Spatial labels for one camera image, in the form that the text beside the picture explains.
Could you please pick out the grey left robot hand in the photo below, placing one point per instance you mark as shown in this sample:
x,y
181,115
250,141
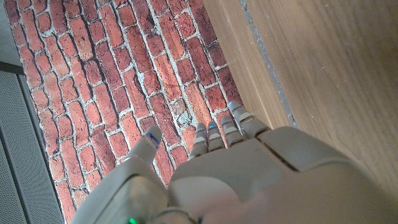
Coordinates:
x,y
248,180

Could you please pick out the grey perforated wall panel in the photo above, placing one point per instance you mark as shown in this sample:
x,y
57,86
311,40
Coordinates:
x,y
18,155

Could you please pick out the grey tape strip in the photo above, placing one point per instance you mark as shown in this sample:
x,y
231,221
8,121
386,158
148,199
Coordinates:
x,y
270,69

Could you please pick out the red brick printed backdrop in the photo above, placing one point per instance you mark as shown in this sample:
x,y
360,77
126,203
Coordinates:
x,y
118,62

